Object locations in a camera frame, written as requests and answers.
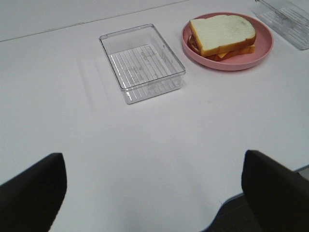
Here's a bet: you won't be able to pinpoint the clear plastic tray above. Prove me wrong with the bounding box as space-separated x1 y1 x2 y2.
253 0 309 50
99 24 186 104

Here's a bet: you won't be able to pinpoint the clear right plastic tray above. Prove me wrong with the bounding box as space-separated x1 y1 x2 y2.
253 0 309 50

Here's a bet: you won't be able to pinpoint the yellow cheese slice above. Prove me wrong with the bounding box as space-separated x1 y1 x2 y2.
187 35 235 61

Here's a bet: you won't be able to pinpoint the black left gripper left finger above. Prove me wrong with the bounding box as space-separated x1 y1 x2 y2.
0 153 67 232

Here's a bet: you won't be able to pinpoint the bread slice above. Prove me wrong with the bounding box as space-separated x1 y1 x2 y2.
189 14 256 57
212 44 256 61

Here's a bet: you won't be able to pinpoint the clear left plastic tray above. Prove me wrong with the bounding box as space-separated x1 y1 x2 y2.
99 24 186 104

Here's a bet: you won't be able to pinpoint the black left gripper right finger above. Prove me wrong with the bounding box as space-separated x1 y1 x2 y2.
241 150 309 232

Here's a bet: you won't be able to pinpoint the pink round plate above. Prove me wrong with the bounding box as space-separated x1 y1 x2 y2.
182 12 274 71

